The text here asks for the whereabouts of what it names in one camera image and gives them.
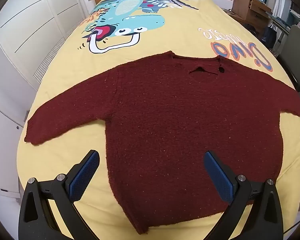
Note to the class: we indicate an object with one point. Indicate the dark blue bag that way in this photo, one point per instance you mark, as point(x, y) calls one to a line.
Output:
point(268, 38)

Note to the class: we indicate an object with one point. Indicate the dark red knit sweater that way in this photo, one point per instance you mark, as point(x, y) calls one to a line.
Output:
point(162, 113)

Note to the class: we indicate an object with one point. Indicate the white wardrobe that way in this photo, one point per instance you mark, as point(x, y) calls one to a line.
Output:
point(31, 34)

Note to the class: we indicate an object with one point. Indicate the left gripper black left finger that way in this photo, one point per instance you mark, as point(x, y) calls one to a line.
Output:
point(36, 219)

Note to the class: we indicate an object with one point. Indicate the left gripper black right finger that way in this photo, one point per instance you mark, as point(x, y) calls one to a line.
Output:
point(265, 218)

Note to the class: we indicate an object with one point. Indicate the grey upholstered chair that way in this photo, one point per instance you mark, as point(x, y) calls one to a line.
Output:
point(290, 56)

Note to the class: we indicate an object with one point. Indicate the wooden desk drawer cabinet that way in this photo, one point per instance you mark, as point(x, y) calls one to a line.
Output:
point(252, 12)

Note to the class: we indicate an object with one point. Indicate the yellow dinosaur print bedspread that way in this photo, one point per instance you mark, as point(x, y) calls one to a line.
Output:
point(122, 31)

